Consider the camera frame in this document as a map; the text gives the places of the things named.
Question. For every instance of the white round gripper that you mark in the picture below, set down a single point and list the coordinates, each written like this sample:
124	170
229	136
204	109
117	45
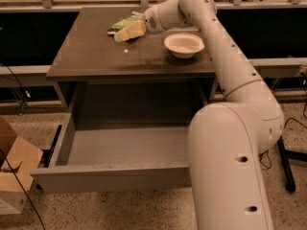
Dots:
152	22

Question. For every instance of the green jalapeno chip bag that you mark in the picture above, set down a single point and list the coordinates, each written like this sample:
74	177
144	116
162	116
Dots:
115	28

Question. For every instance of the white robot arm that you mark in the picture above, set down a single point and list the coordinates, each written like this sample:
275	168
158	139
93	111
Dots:
224	139

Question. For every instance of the grey cabinet with glossy top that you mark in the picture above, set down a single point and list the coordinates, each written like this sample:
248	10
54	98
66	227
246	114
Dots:
88	53

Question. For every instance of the open grey top drawer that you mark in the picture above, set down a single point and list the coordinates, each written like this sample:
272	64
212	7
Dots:
121	137

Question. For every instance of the white paper bowl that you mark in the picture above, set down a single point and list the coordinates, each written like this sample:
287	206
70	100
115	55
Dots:
183	45

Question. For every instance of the cardboard box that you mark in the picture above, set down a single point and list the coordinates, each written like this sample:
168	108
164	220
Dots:
18	158

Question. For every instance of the black metal stand leg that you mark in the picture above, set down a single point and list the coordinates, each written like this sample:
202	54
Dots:
285	156

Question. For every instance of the black drawer slide rail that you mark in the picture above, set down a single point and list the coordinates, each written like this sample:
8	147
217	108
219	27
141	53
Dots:
47	154

